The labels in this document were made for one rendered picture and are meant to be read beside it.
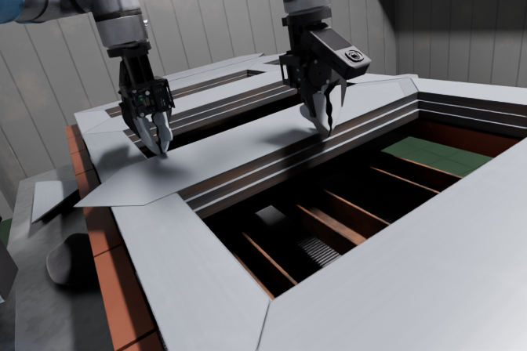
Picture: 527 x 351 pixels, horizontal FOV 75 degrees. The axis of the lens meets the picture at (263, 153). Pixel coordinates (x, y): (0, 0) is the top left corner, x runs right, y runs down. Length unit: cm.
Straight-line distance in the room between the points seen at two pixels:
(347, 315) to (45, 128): 282
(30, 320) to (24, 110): 234
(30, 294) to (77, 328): 17
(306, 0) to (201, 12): 243
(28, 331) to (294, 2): 68
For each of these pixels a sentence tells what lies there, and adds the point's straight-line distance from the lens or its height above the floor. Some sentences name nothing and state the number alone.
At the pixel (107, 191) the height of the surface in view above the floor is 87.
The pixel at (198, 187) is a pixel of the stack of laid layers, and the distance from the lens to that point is 54.
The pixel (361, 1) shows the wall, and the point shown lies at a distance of 365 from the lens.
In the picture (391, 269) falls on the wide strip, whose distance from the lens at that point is 34.
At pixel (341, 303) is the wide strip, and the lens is 31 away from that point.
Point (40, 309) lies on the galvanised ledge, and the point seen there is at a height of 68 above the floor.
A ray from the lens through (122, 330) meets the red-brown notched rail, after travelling 42.
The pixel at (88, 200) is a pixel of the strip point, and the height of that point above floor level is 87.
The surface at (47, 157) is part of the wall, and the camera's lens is 306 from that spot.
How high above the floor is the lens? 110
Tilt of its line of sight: 24 degrees down
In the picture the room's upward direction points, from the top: 11 degrees counter-clockwise
